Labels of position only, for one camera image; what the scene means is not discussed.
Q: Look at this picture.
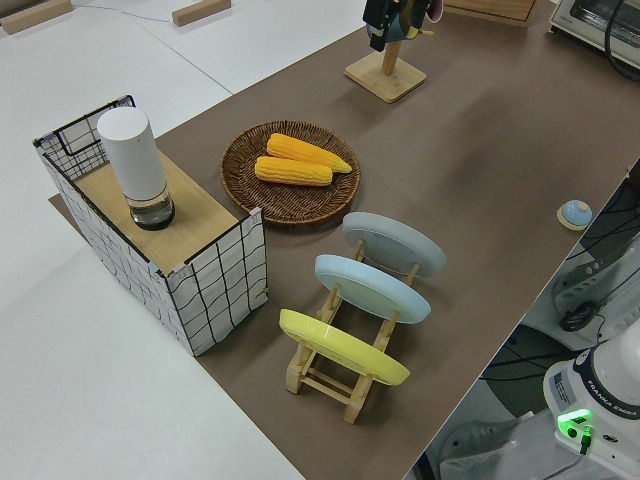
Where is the light wooden drawer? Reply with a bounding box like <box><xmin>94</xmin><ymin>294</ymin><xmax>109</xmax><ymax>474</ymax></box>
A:
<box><xmin>443</xmin><ymin>0</ymin><xmax>539</xmax><ymax>25</ymax></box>

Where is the brown wicker basket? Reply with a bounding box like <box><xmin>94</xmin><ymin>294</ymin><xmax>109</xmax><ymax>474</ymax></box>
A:
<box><xmin>220</xmin><ymin>119</ymin><xmax>362</xmax><ymax>231</ymax></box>

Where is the light blue plate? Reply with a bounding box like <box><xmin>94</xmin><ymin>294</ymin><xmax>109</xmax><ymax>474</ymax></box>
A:
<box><xmin>314</xmin><ymin>253</ymin><xmax>433</xmax><ymax>326</ymax></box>

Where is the yellow corn cob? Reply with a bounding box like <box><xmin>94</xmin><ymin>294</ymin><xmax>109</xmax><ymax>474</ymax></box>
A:
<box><xmin>254</xmin><ymin>155</ymin><xmax>335</xmax><ymax>188</ymax></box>
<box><xmin>265</xmin><ymin>132</ymin><xmax>354</xmax><ymax>175</ymax></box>

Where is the grey plate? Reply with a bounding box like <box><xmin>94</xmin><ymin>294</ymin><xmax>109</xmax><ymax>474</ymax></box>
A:
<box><xmin>342</xmin><ymin>211</ymin><xmax>447</xmax><ymax>278</ymax></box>

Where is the yellow plate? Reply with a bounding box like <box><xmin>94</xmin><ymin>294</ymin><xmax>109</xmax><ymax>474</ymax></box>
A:
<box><xmin>278</xmin><ymin>308</ymin><xmax>412</xmax><ymax>387</ymax></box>

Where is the wooden plate rack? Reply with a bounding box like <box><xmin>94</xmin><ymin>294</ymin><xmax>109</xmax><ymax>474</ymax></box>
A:
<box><xmin>284</xmin><ymin>238</ymin><xmax>422</xmax><ymax>425</ymax></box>

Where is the wooden mug tree stand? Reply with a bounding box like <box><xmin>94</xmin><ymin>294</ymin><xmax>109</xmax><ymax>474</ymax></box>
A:
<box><xmin>343</xmin><ymin>27</ymin><xmax>428</xmax><ymax>105</ymax></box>

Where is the brown table mat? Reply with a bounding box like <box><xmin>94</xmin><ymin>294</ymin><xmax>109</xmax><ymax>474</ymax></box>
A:
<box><xmin>48</xmin><ymin>0</ymin><xmax>640</xmax><ymax>480</ymax></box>

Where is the white cylindrical grinder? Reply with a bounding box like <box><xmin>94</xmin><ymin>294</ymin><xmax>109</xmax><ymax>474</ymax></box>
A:
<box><xmin>96</xmin><ymin>108</ymin><xmax>177</xmax><ymax>232</ymax></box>

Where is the black hanging mug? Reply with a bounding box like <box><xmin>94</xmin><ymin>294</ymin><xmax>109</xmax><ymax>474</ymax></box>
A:
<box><xmin>362</xmin><ymin>0</ymin><xmax>396</xmax><ymax>52</ymax></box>

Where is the dark teal hanging mug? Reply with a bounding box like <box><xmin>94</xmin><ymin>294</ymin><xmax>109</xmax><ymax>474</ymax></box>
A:
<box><xmin>387</xmin><ymin>0</ymin><xmax>429</xmax><ymax>44</ymax></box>

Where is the blue call bell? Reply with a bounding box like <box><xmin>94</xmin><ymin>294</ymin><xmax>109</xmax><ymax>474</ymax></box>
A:
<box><xmin>556</xmin><ymin>199</ymin><xmax>594</xmax><ymax>232</ymax></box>

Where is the plain wooden block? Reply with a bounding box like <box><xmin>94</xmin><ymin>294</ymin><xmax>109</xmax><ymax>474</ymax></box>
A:
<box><xmin>0</xmin><ymin>0</ymin><xmax>74</xmax><ymax>36</ymax></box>
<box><xmin>171</xmin><ymin>0</ymin><xmax>233</xmax><ymax>28</ymax></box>

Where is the white power strip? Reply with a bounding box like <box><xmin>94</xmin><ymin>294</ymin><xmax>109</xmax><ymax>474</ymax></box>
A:
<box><xmin>549</xmin><ymin>234</ymin><xmax>634</xmax><ymax>326</ymax></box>

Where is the black plug bundle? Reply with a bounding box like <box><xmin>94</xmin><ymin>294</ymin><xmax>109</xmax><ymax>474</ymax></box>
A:
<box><xmin>558</xmin><ymin>302</ymin><xmax>598</xmax><ymax>333</ymax></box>

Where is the white toaster oven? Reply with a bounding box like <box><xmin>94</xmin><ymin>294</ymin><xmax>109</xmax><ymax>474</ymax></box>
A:
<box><xmin>545</xmin><ymin>0</ymin><xmax>640</xmax><ymax>56</ymax></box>

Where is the wire grid storage box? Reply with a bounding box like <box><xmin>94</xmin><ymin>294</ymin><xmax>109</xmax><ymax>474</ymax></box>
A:
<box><xmin>32</xmin><ymin>93</ymin><xmax>270</xmax><ymax>358</ymax></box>

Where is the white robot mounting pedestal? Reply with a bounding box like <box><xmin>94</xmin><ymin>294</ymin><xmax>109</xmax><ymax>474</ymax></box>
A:
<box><xmin>424</xmin><ymin>409</ymin><xmax>640</xmax><ymax>480</ymax></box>

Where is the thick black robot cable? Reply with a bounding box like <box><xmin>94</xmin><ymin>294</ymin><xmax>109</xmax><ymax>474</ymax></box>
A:
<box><xmin>602</xmin><ymin>0</ymin><xmax>640</xmax><ymax>84</ymax></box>

